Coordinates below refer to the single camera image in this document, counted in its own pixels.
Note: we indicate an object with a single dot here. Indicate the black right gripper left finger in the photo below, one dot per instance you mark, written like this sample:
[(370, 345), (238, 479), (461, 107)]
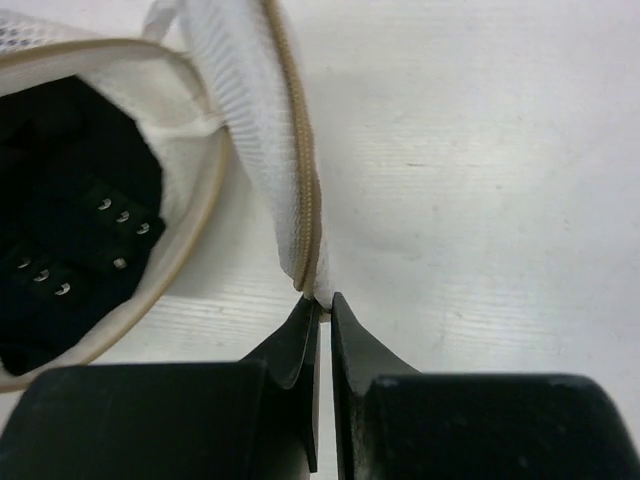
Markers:
[(254, 418)]

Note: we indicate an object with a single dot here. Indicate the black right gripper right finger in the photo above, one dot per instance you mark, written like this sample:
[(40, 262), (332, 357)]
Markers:
[(395, 422)]

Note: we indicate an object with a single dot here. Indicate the black bra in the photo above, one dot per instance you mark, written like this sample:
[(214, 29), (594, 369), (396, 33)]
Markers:
[(81, 196)]

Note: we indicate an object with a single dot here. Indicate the white mesh laundry bag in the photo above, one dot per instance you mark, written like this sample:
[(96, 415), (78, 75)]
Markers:
[(203, 81)]

